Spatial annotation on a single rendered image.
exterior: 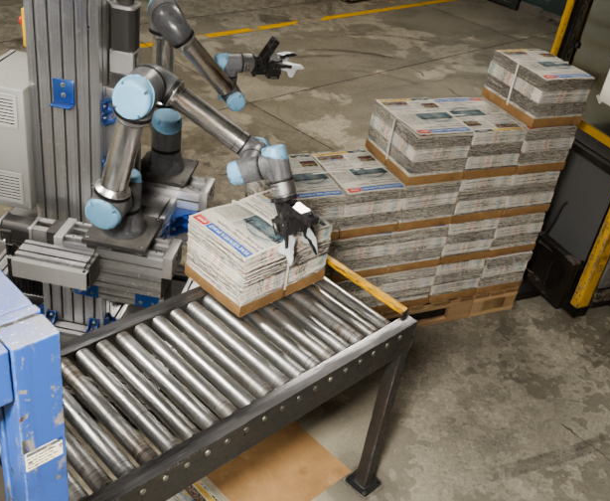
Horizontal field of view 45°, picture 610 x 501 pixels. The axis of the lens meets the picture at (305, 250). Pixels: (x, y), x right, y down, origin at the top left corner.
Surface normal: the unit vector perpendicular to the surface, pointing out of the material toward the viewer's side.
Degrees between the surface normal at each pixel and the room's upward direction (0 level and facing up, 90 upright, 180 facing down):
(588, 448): 0
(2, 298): 0
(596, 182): 90
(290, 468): 0
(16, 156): 90
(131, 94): 83
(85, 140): 90
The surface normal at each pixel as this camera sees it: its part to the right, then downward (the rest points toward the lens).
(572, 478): 0.14, -0.83
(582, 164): -0.90, 0.12
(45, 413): 0.69, 0.47
